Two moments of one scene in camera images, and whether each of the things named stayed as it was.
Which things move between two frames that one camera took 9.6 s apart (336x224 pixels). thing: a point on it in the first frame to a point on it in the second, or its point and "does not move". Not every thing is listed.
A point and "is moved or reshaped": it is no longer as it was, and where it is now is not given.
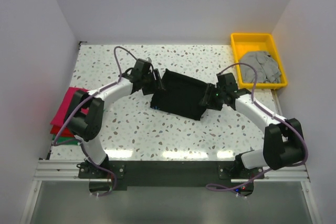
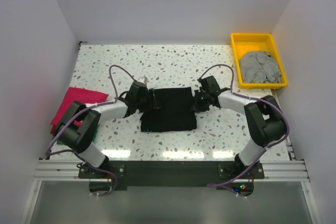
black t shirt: [181, 95] is moved or reshaped
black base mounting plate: [170, 173] does not move
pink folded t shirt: [59, 117] does not move
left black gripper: [156, 85] to [153, 104]
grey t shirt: [268, 70] does not move
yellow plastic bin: [243, 43] does not move
